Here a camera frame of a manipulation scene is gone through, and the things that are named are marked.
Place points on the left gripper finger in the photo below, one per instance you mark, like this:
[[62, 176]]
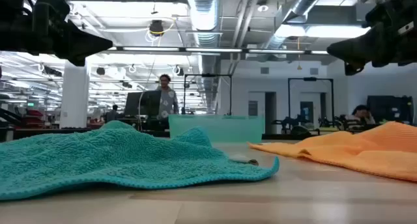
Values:
[[81, 41], [78, 61]]

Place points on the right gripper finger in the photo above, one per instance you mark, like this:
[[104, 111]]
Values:
[[355, 48], [350, 70]]

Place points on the orange microfiber towel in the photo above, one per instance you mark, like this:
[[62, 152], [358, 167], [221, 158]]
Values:
[[374, 149]]

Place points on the teal microfiber towel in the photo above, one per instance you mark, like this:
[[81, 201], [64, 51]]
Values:
[[97, 159]]

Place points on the teal translucent plastic basket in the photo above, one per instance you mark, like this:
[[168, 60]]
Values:
[[221, 129]]

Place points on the white square column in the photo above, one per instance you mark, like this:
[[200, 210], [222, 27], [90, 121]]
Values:
[[75, 97]]

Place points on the person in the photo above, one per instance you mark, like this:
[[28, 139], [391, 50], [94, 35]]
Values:
[[360, 115], [167, 100], [112, 115]]

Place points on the red machine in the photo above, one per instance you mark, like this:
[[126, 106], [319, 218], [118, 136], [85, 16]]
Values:
[[32, 116]]

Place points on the black desktop monitor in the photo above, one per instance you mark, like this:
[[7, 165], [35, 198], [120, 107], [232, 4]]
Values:
[[140, 103]]

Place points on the black robot station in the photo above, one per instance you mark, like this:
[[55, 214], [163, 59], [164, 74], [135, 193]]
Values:
[[293, 126]]

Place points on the long ceiling light bar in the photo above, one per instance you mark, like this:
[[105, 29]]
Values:
[[211, 50]]

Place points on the black tall frame stand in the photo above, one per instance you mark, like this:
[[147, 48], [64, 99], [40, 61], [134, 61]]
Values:
[[309, 78], [208, 75]]

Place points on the large dark wall screen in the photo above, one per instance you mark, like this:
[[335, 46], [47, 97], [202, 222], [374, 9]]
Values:
[[389, 108]]

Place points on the silver ventilation duct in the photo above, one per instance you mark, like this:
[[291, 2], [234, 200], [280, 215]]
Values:
[[303, 2], [203, 19]]

